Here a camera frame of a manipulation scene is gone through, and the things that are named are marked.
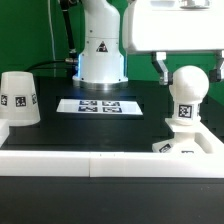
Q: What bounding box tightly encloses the white cable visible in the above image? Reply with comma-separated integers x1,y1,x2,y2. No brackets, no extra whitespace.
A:
47,0,57,62

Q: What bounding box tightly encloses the white lamp base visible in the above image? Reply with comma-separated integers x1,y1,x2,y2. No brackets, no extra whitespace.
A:
152,118,224,154

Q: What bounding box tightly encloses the white lamp shade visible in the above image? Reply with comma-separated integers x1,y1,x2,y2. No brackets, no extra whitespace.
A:
0,71,40,126

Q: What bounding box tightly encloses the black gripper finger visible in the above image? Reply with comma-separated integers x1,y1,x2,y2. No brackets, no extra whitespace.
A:
209,50,224,82
151,52,173,85

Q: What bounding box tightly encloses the white lamp bulb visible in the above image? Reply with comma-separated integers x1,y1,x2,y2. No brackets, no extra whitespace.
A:
169,66,209,125

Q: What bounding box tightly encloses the white front fence wall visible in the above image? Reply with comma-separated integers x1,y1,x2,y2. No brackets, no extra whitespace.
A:
0,150,224,178

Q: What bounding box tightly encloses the white left fence wall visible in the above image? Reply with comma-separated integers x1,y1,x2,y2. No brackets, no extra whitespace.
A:
0,119,9,147

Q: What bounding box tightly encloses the white marker sheet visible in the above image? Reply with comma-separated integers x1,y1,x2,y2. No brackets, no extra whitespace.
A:
57,99,142,115

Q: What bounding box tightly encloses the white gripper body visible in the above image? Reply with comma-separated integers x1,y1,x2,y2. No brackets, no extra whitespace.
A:
122,0,224,54

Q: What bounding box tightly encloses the black cable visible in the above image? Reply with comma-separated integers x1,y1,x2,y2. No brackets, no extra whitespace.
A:
25,58,81,73

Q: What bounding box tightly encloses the white fence wall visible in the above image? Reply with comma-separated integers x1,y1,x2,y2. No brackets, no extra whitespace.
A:
0,119,9,147
0,150,224,178

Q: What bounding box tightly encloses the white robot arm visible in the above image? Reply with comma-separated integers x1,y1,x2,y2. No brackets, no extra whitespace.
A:
60,0,224,90

